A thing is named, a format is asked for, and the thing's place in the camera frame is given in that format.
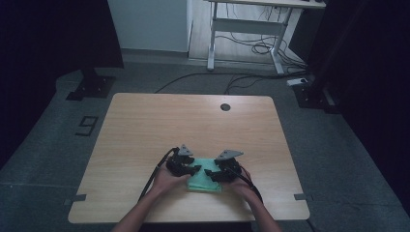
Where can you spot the black tape floor mark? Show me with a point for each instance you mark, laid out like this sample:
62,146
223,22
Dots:
87,125

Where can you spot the person's right hand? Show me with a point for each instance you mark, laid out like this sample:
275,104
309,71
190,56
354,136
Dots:
241,191

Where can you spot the person's left hand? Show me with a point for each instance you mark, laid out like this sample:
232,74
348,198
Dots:
166,183

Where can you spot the green cloth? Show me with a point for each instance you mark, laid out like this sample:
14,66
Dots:
203,180

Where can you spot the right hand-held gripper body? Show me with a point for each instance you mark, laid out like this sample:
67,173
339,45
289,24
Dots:
230,169

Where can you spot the white desk frame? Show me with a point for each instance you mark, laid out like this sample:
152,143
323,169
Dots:
248,26

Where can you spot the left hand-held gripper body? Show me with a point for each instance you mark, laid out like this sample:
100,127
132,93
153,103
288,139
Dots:
179,165

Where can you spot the black stand base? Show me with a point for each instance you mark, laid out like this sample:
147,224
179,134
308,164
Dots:
93,86
314,96

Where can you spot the round black table grommet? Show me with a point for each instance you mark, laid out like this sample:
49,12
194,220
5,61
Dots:
225,107

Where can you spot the white power strip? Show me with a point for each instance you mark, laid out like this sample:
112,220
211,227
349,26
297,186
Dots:
297,81

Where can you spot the dark curtain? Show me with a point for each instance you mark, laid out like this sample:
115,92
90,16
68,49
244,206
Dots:
370,64
48,48

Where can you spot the grey tape piece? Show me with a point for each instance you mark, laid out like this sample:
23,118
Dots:
76,198
302,196

